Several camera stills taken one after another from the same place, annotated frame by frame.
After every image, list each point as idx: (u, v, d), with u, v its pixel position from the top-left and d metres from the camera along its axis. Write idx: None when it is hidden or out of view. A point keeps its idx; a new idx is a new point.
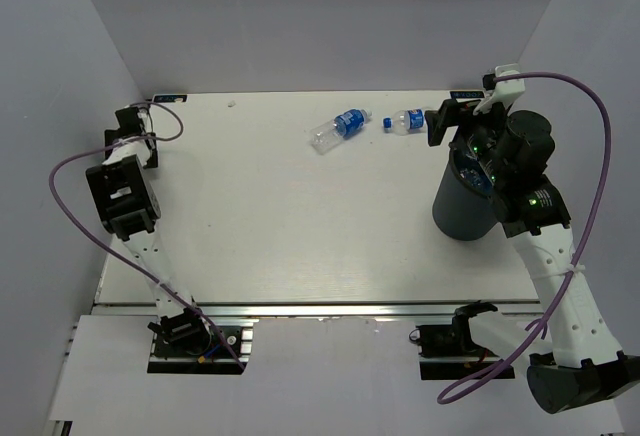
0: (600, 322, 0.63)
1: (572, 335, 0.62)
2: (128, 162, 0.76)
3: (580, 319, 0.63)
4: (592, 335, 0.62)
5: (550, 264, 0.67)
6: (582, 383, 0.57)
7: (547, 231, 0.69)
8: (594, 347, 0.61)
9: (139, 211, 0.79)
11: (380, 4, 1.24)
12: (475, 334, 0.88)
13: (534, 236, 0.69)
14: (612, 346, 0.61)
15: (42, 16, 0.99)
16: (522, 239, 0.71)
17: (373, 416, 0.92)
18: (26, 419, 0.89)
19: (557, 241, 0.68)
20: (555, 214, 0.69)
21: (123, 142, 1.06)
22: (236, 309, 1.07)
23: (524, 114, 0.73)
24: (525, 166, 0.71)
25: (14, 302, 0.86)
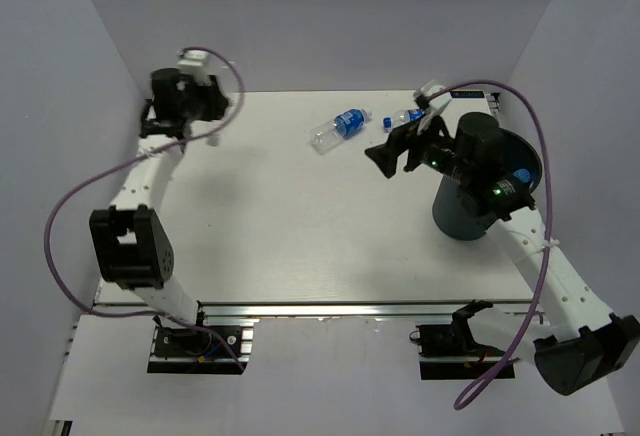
0: (586, 289, 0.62)
1: (564, 307, 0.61)
2: (143, 219, 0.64)
3: (567, 290, 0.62)
4: (582, 303, 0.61)
5: (527, 245, 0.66)
6: (585, 353, 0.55)
7: (518, 215, 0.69)
8: (587, 314, 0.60)
9: (145, 268, 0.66)
11: (379, 3, 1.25)
12: (479, 337, 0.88)
13: (505, 221, 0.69)
14: (604, 309, 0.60)
15: (42, 16, 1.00)
16: (497, 229, 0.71)
17: (374, 416, 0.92)
18: (27, 419, 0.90)
19: (529, 222, 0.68)
20: (521, 201, 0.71)
21: (148, 153, 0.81)
22: (236, 309, 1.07)
23: (472, 115, 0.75)
24: (483, 160, 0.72)
25: (15, 302, 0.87)
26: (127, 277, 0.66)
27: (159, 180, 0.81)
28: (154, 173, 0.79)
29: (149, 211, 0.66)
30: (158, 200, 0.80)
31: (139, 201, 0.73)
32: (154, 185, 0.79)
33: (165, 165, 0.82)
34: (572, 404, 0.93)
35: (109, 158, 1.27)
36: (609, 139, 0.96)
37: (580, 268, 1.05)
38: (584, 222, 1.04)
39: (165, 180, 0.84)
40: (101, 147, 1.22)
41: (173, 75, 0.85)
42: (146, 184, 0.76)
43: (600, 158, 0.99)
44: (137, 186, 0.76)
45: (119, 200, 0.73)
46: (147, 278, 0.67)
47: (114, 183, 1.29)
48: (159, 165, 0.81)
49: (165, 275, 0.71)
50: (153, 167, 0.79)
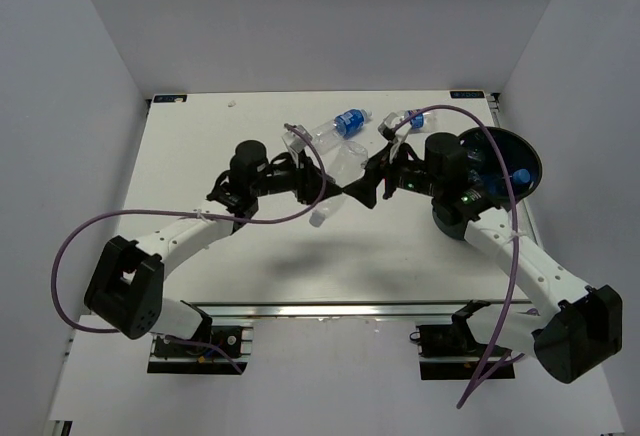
0: (559, 269, 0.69)
1: (542, 286, 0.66)
2: (146, 268, 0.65)
3: (542, 271, 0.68)
4: (557, 280, 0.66)
5: (497, 239, 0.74)
6: (569, 324, 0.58)
7: (487, 215, 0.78)
8: (564, 289, 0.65)
9: (120, 309, 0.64)
11: (379, 3, 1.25)
12: (479, 338, 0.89)
13: (474, 222, 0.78)
14: (579, 284, 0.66)
15: (42, 15, 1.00)
16: (471, 231, 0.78)
17: (374, 416, 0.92)
18: (27, 419, 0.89)
19: (497, 219, 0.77)
20: (487, 203, 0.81)
21: (199, 216, 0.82)
22: (238, 309, 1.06)
23: (436, 136, 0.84)
24: (450, 174, 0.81)
25: (14, 302, 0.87)
26: (104, 311, 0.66)
27: (191, 242, 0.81)
28: (188, 235, 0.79)
29: (157, 265, 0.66)
30: (179, 259, 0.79)
31: (156, 250, 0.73)
32: (184, 243, 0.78)
33: (207, 232, 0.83)
34: (572, 404, 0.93)
35: (109, 158, 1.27)
36: (609, 139, 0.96)
37: (580, 268, 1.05)
38: (583, 221, 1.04)
39: (198, 244, 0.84)
40: (101, 147, 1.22)
41: (256, 159, 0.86)
42: (176, 239, 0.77)
43: (599, 158, 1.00)
44: (168, 237, 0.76)
45: (143, 239, 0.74)
46: (117, 323, 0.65)
47: (114, 184, 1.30)
48: (202, 230, 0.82)
49: (141, 329, 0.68)
50: (193, 230, 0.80)
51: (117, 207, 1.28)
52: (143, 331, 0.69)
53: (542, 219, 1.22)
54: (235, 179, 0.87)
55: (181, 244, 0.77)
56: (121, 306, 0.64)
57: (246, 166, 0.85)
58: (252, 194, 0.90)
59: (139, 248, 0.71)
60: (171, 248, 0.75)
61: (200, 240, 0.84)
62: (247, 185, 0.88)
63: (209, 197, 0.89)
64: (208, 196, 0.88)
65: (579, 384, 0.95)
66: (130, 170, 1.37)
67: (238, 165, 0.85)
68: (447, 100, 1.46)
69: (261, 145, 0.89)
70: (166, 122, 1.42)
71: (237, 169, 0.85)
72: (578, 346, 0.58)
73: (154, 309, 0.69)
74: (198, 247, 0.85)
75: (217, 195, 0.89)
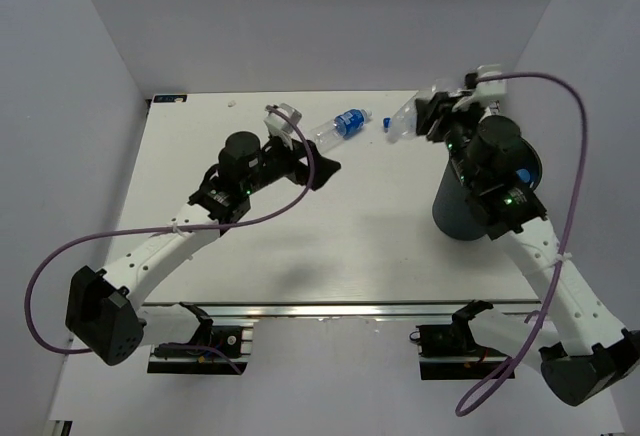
0: (598, 305, 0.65)
1: (578, 323, 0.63)
2: (114, 306, 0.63)
3: (579, 306, 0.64)
4: (595, 318, 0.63)
5: (539, 258, 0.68)
6: (598, 367, 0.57)
7: (530, 226, 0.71)
8: (599, 330, 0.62)
9: (103, 339, 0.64)
11: (379, 3, 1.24)
12: (479, 338, 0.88)
13: (517, 233, 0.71)
14: (616, 325, 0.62)
15: (42, 14, 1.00)
16: (506, 240, 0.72)
17: (373, 417, 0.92)
18: (27, 420, 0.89)
19: (541, 234, 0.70)
20: (531, 209, 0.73)
21: (175, 228, 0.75)
22: (239, 310, 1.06)
23: (492, 119, 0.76)
24: (496, 167, 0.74)
25: (15, 302, 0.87)
26: (82, 340, 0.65)
27: (169, 260, 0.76)
28: (162, 255, 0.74)
29: (125, 303, 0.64)
30: (159, 279, 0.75)
31: (124, 282, 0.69)
32: (158, 264, 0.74)
33: (185, 246, 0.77)
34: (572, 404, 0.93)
35: (109, 157, 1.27)
36: (610, 139, 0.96)
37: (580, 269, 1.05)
38: (583, 222, 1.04)
39: (181, 256, 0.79)
40: (101, 147, 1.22)
41: (248, 150, 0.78)
42: (146, 264, 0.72)
43: (600, 159, 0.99)
44: (139, 261, 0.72)
45: (113, 266, 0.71)
46: (96, 351, 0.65)
47: (115, 183, 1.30)
48: (177, 247, 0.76)
49: (123, 353, 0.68)
50: (166, 248, 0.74)
51: (118, 207, 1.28)
52: (125, 353, 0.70)
53: None
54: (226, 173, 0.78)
55: (153, 268, 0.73)
56: (96, 337, 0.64)
57: (240, 157, 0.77)
58: (242, 191, 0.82)
59: (106, 280, 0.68)
60: (142, 275, 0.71)
61: (183, 251, 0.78)
62: (239, 180, 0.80)
63: (192, 197, 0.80)
64: (190, 198, 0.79)
65: None
66: (130, 170, 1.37)
67: (231, 155, 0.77)
68: None
69: (248, 134, 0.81)
70: (166, 122, 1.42)
71: (230, 160, 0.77)
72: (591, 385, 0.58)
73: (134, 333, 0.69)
74: (184, 258, 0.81)
75: (200, 195, 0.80)
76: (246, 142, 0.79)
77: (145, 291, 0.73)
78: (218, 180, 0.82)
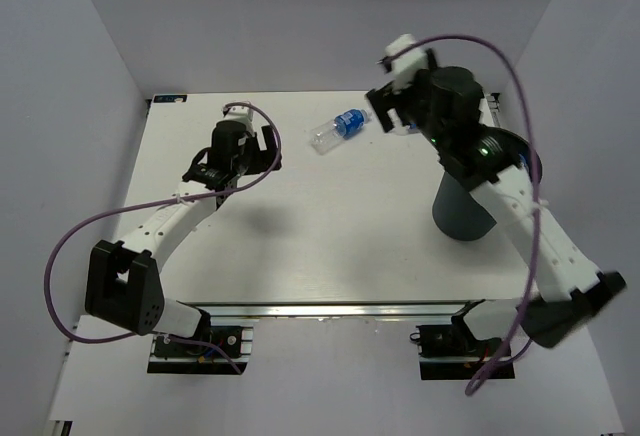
0: (574, 248, 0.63)
1: (556, 270, 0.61)
2: (138, 266, 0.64)
3: (557, 252, 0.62)
4: (572, 263, 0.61)
5: (516, 207, 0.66)
6: (578, 312, 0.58)
7: (505, 175, 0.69)
8: (576, 274, 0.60)
9: (126, 312, 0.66)
11: (379, 3, 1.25)
12: (475, 331, 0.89)
13: (493, 185, 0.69)
14: (591, 268, 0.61)
15: (42, 14, 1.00)
16: (484, 191, 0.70)
17: (373, 417, 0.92)
18: (26, 420, 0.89)
19: (517, 183, 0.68)
20: (507, 158, 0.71)
21: (180, 199, 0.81)
22: (240, 309, 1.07)
23: (444, 70, 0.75)
24: (460, 118, 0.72)
25: (15, 301, 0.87)
26: (108, 315, 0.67)
27: (180, 228, 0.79)
28: (174, 222, 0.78)
29: (149, 261, 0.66)
30: (170, 248, 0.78)
31: (144, 247, 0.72)
32: (171, 232, 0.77)
33: (191, 216, 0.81)
34: (572, 403, 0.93)
35: (109, 157, 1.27)
36: (609, 138, 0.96)
37: None
38: (583, 221, 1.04)
39: (187, 228, 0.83)
40: (101, 146, 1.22)
41: (237, 130, 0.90)
42: (161, 230, 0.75)
43: (599, 159, 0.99)
44: (153, 229, 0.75)
45: (128, 238, 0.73)
46: (122, 323, 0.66)
47: (115, 183, 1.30)
48: (185, 215, 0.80)
49: (149, 324, 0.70)
50: (177, 216, 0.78)
51: (118, 207, 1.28)
52: (152, 324, 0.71)
53: None
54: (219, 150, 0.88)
55: (168, 233, 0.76)
56: (119, 311, 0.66)
57: (232, 133, 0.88)
58: (231, 167, 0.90)
59: (126, 248, 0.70)
60: (159, 240, 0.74)
61: (190, 222, 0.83)
62: (230, 158, 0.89)
63: (184, 177, 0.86)
64: (184, 176, 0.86)
65: (580, 385, 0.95)
66: (129, 170, 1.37)
67: (224, 132, 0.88)
68: None
69: (233, 121, 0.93)
70: (166, 122, 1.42)
71: (224, 138, 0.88)
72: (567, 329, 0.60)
73: (157, 302, 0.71)
74: (190, 230, 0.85)
75: (193, 173, 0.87)
76: (229, 125, 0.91)
77: (161, 259, 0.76)
78: (208, 161, 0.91)
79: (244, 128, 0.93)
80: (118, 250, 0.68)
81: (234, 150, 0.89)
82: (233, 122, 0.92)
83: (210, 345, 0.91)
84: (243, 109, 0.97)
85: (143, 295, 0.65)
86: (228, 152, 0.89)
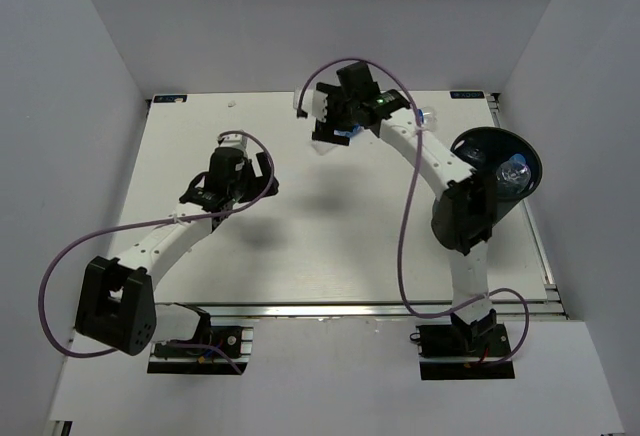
0: (450, 157, 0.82)
1: (437, 170, 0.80)
2: (133, 283, 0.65)
3: (438, 159, 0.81)
4: (448, 166, 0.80)
5: (405, 135, 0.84)
6: (455, 196, 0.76)
7: (397, 114, 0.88)
8: (453, 172, 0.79)
9: (117, 331, 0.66)
11: (379, 3, 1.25)
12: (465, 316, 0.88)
13: (388, 122, 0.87)
14: (463, 168, 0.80)
15: (42, 14, 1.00)
16: (385, 132, 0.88)
17: (373, 416, 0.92)
18: (26, 419, 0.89)
19: (406, 118, 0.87)
20: (399, 103, 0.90)
21: (176, 218, 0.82)
22: (233, 309, 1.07)
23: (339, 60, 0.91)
24: (355, 88, 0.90)
25: (15, 301, 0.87)
26: (99, 333, 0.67)
27: (176, 248, 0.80)
28: (171, 241, 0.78)
29: (144, 279, 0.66)
30: (165, 269, 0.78)
31: (140, 264, 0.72)
32: (167, 252, 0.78)
33: (187, 235, 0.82)
34: (572, 403, 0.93)
35: (109, 157, 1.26)
36: (609, 139, 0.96)
37: (579, 268, 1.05)
38: (582, 220, 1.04)
39: (184, 249, 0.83)
40: (101, 146, 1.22)
41: (235, 155, 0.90)
42: (158, 248, 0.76)
43: (599, 159, 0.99)
44: (149, 247, 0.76)
45: (124, 255, 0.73)
46: (113, 342, 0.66)
47: (115, 183, 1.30)
48: (181, 235, 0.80)
49: (140, 343, 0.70)
50: (173, 235, 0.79)
51: (118, 207, 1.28)
52: (143, 344, 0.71)
53: (540, 218, 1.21)
54: (216, 174, 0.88)
55: (164, 252, 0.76)
56: (111, 329, 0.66)
57: (230, 157, 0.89)
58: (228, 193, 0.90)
59: (122, 265, 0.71)
60: (155, 258, 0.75)
61: (187, 243, 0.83)
62: (227, 182, 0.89)
63: (181, 199, 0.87)
64: (181, 198, 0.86)
65: (580, 385, 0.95)
66: (129, 169, 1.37)
67: (222, 156, 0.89)
68: (446, 100, 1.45)
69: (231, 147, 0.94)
70: (166, 122, 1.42)
71: (221, 162, 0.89)
72: (462, 227, 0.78)
73: (150, 321, 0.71)
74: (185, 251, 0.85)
75: (189, 196, 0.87)
76: (227, 150, 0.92)
77: (156, 279, 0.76)
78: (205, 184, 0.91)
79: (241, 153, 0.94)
80: (112, 268, 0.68)
81: (231, 175, 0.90)
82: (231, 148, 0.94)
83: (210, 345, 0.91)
84: (238, 136, 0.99)
85: (135, 315, 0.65)
86: (225, 177, 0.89)
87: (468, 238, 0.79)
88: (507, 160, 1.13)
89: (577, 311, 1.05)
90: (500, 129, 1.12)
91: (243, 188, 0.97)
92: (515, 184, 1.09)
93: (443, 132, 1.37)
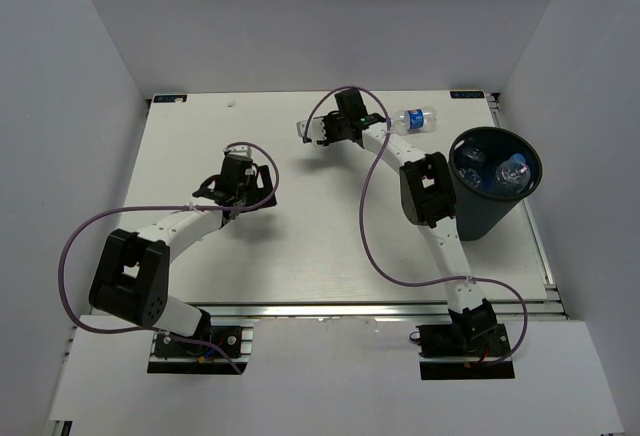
0: (411, 147, 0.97)
1: (398, 157, 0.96)
2: (153, 251, 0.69)
3: (399, 149, 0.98)
4: (408, 153, 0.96)
5: (377, 137, 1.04)
6: (409, 170, 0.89)
7: (373, 126, 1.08)
8: (410, 156, 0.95)
9: (131, 301, 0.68)
11: (379, 4, 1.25)
12: (454, 306, 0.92)
13: (365, 132, 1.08)
14: (420, 153, 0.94)
15: (42, 13, 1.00)
16: (366, 141, 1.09)
17: (374, 416, 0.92)
18: (26, 419, 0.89)
19: (379, 128, 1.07)
20: (377, 120, 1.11)
21: (192, 205, 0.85)
22: (232, 309, 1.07)
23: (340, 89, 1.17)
24: (348, 110, 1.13)
25: (14, 300, 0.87)
26: (112, 304, 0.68)
27: (190, 233, 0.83)
28: (187, 223, 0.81)
29: (163, 248, 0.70)
30: (178, 252, 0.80)
31: (159, 237, 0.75)
32: (182, 233, 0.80)
33: (199, 223, 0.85)
34: (572, 403, 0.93)
35: (109, 156, 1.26)
36: (610, 139, 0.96)
37: (579, 268, 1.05)
38: (582, 220, 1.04)
39: (194, 238, 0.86)
40: (101, 146, 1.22)
41: (246, 160, 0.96)
42: (175, 228, 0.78)
43: (600, 159, 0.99)
44: (167, 226, 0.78)
45: (144, 229, 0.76)
46: (126, 314, 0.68)
47: (115, 183, 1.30)
48: (196, 220, 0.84)
49: (151, 317, 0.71)
50: (189, 219, 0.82)
51: (118, 206, 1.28)
52: (153, 320, 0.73)
53: (540, 218, 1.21)
54: (228, 175, 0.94)
55: (180, 232, 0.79)
56: (125, 298, 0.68)
57: (242, 161, 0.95)
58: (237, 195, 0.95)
59: (140, 238, 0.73)
60: (172, 235, 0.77)
61: (198, 231, 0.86)
62: (237, 184, 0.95)
63: (196, 195, 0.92)
64: (195, 193, 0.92)
65: (581, 385, 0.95)
66: (129, 170, 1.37)
67: (234, 159, 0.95)
68: (446, 100, 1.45)
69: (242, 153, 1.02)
70: (166, 122, 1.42)
71: (234, 164, 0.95)
72: (421, 199, 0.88)
73: (161, 296, 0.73)
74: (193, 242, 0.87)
75: (202, 191, 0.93)
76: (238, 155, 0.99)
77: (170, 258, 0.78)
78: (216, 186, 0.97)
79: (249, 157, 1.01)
80: (131, 241, 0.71)
81: (242, 178, 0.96)
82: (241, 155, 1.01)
83: (210, 345, 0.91)
84: (247, 149, 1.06)
85: (151, 284, 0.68)
86: (236, 179, 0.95)
87: (430, 213, 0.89)
88: (508, 160, 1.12)
89: (577, 311, 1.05)
90: (500, 129, 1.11)
91: (250, 194, 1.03)
92: (514, 184, 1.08)
93: (443, 132, 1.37)
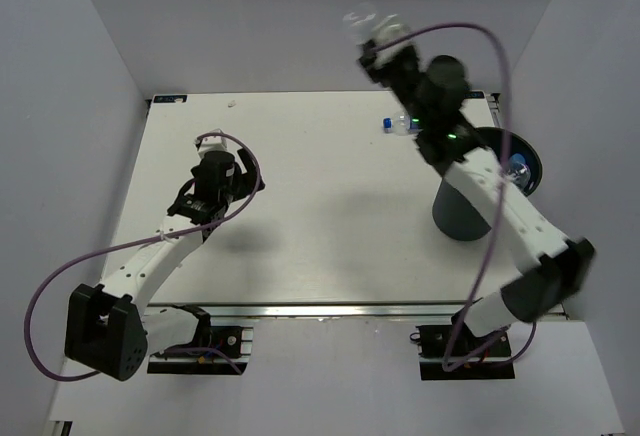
0: (542, 220, 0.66)
1: (524, 237, 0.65)
2: (118, 312, 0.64)
3: (525, 222, 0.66)
4: (538, 231, 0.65)
5: (483, 185, 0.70)
6: (547, 274, 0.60)
7: (472, 157, 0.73)
8: (545, 240, 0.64)
9: (105, 359, 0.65)
11: (379, 4, 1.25)
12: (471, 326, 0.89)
13: (461, 165, 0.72)
14: (559, 236, 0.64)
15: (42, 12, 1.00)
16: (455, 174, 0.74)
17: (373, 416, 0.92)
18: (26, 420, 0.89)
19: (483, 162, 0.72)
20: (473, 142, 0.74)
21: (162, 234, 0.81)
22: (230, 309, 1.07)
23: (439, 61, 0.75)
24: (446, 107, 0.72)
25: (14, 300, 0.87)
26: (86, 361, 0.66)
27: (164, 268, 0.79)
28: (157, 260, 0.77)
29: (129, 307, 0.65)
30: (154, 288, 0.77)
31: (125, 290, 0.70)
32: (153, 272, 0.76)
33: (173, 253, 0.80)
34: (573, 403, 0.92)
35: (108, 156, 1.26)
36: (610, 138, 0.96)
37: None
38: (583, 220, 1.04)
39: (171, 266, 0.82)
40: (101, 146, 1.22)
41: (224, 163, 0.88)
42: (143, 272, 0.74)
43: (600, 159, 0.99)
44: (135, 270, 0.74)
45: (109, 281, 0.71)
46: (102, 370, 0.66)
47: (115, 183, 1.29)
48: (168, 253, 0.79)
49: (129, 367, 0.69)
50: (159, 255, 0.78)
51: (118, 207, 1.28)
52: (133, 369, 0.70)
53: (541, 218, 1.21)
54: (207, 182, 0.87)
55: (150, 274, 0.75)
56: (98, 357, 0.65)
57: (219, 166, 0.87)
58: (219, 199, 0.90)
59: (106, 292, 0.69)
60: (142, 281, 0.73)
61: (174, 258, 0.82)
62: (219, 187, 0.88)
63: (170, 211, 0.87)
64: (170, 211, 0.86)
65: (581, 384, 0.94)
66: (129, 170, 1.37)
67: (211, 166, 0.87)
68: None
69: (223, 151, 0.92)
70: (166, 122, 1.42)
71: (211, 173, 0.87)
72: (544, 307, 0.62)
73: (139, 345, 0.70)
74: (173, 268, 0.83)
75: (178, 206, 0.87)
76: (213, 156, 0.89)
77: (145, 301, 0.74)
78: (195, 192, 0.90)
79: (228, 156, 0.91)
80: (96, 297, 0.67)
81: (223, 182, 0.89)
82: (216, 153, 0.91)
83: (204, 349, 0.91)
84: (221, 140, 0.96)
85: (121, 343, 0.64)
86: (216, 185, 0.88)
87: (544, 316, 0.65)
88: None
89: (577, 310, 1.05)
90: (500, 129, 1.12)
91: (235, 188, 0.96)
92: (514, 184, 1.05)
93: None
